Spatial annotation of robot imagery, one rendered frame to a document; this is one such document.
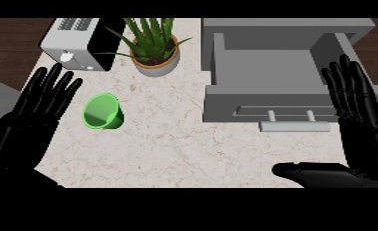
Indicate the white toaster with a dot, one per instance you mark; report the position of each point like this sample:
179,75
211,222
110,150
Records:
79,41

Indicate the grey cabinet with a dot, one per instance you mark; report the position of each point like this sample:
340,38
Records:
275,31

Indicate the grey block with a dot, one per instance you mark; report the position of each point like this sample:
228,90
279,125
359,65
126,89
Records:
8,100

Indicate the grey open drawer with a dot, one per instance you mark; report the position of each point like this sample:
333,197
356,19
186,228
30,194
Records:
268,85

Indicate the potted green plant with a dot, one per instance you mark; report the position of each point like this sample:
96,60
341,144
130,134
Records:
154,46

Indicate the green cup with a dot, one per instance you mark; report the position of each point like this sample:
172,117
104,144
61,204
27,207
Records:
102,111

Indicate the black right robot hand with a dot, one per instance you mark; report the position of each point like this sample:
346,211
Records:
355,115

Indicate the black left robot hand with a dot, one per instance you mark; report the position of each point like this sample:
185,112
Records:
30,121

